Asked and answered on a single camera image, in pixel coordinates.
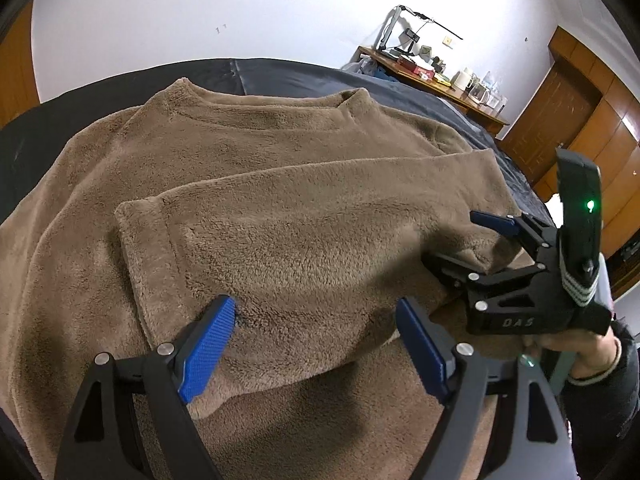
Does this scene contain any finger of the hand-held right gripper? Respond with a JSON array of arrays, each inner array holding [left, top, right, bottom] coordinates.
[[421, 252, 551, 312], [470, 211, 559, 262]]

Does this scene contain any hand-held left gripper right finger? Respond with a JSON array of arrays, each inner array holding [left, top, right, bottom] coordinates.
[[395, 296, 576, 480]]

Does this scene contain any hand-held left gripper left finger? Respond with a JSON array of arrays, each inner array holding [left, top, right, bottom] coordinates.
[[54, 295, 237, 480]]

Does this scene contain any brown fleece sweater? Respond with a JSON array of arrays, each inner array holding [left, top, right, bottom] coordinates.
[[0, 78, 538, 480]]

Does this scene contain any person's right hand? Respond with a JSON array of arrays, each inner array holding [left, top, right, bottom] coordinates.
[[520, 332, 623, 381]]

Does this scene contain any wooden wardrobe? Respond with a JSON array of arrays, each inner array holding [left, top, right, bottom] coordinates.
[[547, 26, 640, 301]]

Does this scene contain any wooden desk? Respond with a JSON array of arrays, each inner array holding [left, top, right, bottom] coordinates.
[[342, 45, 511, 136]]

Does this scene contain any red box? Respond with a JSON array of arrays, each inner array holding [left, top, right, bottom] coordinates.
[[397, 57, 436, 78]]

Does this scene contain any black desk lamp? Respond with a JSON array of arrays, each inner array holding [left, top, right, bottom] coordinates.
[[377, 5, 463, 56]]

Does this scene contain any dark bed sheet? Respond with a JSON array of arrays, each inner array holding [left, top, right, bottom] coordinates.
[[0, 57, 556, 226]]

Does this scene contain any panelled wooden door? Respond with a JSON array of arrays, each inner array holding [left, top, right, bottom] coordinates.
[[0, 5, 41, 131]]

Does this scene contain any wooden door with handle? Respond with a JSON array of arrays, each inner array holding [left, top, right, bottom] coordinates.
[[502, 65, 603, 188]]

